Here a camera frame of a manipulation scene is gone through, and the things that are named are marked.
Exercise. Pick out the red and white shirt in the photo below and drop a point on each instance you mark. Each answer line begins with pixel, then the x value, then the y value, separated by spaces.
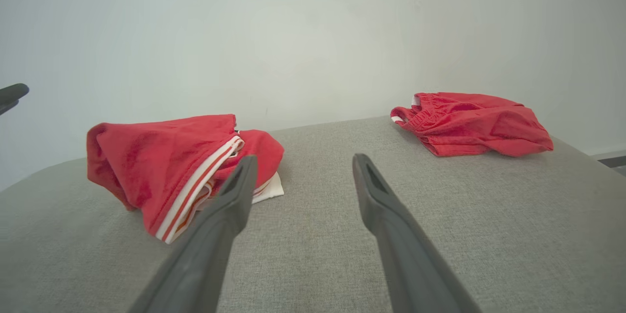
pixel 151 166

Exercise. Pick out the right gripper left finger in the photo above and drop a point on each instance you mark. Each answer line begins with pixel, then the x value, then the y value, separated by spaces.
pixel 205 254

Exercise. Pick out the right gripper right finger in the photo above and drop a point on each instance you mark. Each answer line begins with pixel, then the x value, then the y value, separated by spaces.
pixel 411 264

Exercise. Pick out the red shorts with white stripe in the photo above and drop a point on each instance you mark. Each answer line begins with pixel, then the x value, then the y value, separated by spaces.
pixel 469 124

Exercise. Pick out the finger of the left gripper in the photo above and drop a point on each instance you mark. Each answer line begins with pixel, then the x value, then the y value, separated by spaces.
pixel 12 92
pixel 7 107

